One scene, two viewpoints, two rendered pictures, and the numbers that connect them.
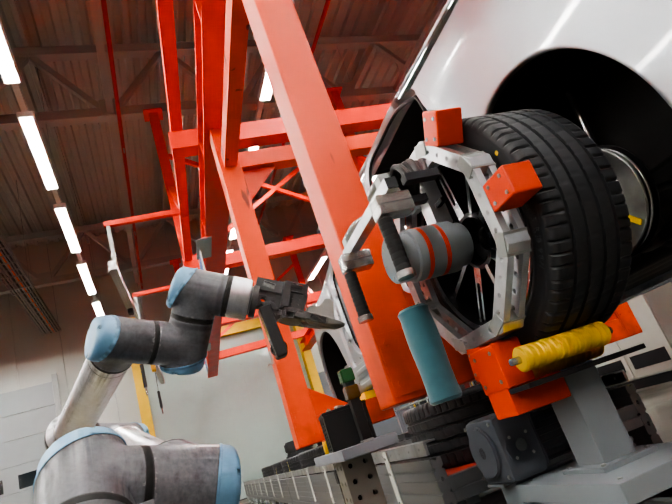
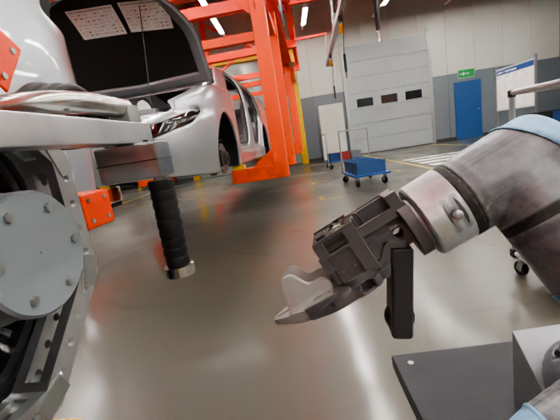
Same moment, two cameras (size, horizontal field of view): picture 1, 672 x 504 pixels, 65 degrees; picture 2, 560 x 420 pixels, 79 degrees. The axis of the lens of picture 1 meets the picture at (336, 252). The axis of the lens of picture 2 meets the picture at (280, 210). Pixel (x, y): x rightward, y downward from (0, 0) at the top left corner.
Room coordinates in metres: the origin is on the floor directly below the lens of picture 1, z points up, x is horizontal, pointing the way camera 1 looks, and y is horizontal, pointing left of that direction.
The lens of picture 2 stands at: (1.51, 0.24, 0.92)
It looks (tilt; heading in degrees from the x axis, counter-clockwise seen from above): 11 degrees down; 206
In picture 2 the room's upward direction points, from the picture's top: 9 degrees counter-clockwise
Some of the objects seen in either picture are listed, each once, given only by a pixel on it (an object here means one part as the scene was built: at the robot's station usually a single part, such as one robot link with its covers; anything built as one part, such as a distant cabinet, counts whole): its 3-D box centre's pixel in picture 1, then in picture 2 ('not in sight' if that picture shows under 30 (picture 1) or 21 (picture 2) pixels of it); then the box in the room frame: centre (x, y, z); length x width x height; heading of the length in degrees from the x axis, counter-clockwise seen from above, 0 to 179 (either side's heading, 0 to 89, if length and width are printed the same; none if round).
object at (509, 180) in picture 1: (511, 186); (82, 210); (1.08, -0.41, 0.85); 0.09 x 0.08 x 0.07; 19
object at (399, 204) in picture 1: (391, 205); (135, 161); (1.15, -0.16, 0.93); 0.09 x 0.05 x 0.05; 109
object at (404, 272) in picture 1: (395, 246); (170, 225); (1.14, -0.13, 0.83); 0.04 x 0.04 x 0.16
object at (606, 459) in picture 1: (590, 423); not in sight; (1.43, -0.46, 0.32); 0.40 x 0.30 x 0.28; 19
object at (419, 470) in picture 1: (351, 480); not in sight; (2.97, 0.31, 0.28); 2.47 x 0.09 x 0.22; 19
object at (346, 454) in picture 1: (352, 450); not in sight; (1.77, 0.16, 0.44); 0.43 x 0.17 x 0.03; 19
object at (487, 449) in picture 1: (552, 452); not in sight; (1.68, -0.40, 0.26); 0.42 x 0.18 x 0.35; 109
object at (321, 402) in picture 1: (349, 403); not in sight; (3.71, 0.25, 0.69); 0.52 x 0.17 x 0.35; 109
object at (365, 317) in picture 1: (357, 295); not in sight; (1.46, -0.02, 0.83); 0.04 x 0.04 x 0.16
